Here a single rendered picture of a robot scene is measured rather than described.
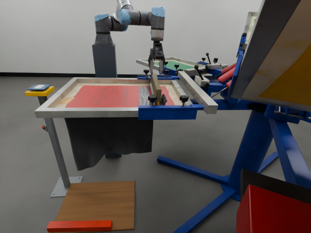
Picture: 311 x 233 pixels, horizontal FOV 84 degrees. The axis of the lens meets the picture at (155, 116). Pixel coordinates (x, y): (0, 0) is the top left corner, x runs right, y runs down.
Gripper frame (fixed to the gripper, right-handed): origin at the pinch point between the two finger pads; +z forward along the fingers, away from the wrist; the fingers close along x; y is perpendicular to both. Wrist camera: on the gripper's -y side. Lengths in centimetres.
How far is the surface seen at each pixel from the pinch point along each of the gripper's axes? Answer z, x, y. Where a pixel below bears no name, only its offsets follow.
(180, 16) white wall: -48, -98, 380
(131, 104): 14.7, 15.1, -13.5
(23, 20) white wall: -24, 271, 380
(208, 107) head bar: 7.2, -22.4, -34.0
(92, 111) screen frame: 11.5, 33.4, -29.0
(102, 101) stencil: 14.7, 32.5, -10.2
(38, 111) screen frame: 11, 58, -29
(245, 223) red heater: 2, -6, -91
